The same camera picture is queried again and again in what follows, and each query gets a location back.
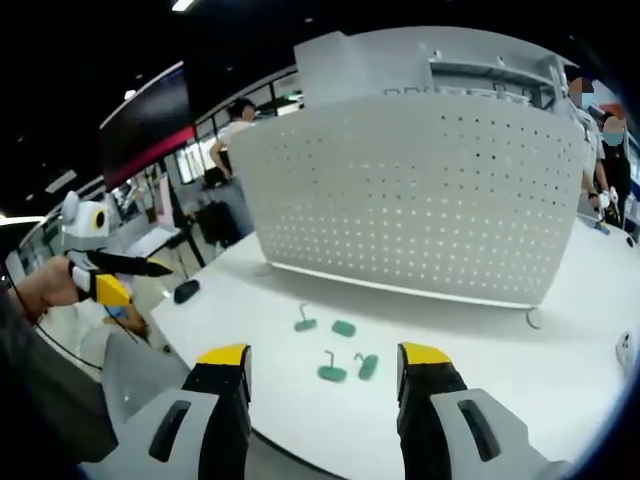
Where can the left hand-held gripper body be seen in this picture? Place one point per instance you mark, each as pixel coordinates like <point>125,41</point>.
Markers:
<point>82,227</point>

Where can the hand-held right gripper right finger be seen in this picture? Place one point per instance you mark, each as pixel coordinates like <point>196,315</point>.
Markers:
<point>425,425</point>

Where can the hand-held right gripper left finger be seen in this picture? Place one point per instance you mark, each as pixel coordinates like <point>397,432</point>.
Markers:
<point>227,425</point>

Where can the green hook assembly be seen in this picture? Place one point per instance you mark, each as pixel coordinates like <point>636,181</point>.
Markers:
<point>345,327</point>
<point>305,324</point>
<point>369,367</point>
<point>331,372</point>

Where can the white perforated mounting plate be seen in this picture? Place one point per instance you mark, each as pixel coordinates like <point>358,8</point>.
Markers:
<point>410,200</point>

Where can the grey metal hook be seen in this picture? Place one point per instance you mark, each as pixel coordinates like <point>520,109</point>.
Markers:
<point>534,320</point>

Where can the person's left hand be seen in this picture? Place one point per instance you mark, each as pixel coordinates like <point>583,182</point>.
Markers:
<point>52,287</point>

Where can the black computer mouse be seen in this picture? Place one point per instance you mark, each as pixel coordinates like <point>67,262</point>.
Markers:
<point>186,291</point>

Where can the black office chair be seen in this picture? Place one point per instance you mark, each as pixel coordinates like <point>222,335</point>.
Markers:
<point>220,222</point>

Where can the person's dark clothing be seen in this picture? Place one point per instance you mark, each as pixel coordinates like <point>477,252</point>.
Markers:
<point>45,380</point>

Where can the blue object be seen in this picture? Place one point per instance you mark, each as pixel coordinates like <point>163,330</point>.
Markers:
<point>603,228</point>

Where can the white shelf unit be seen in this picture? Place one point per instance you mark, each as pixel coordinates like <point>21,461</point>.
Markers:
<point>360,65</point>

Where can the dark wall screen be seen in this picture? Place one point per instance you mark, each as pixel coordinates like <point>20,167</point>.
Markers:
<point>145,125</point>

